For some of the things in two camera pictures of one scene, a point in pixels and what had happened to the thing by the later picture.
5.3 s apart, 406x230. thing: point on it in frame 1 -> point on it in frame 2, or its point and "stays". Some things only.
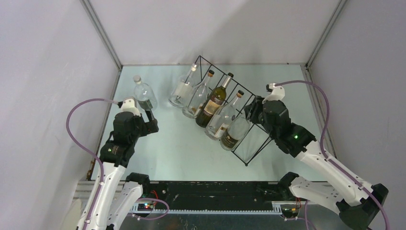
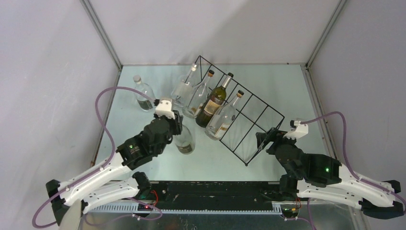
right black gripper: [252, 109] -> [262, 138]
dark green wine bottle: [213, 103] stays
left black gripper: [149, 127] -> [177, 123]
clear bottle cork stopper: [191, 109] stays
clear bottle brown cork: [220, 119] stays
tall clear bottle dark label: [236, 132] -> [185, 141]
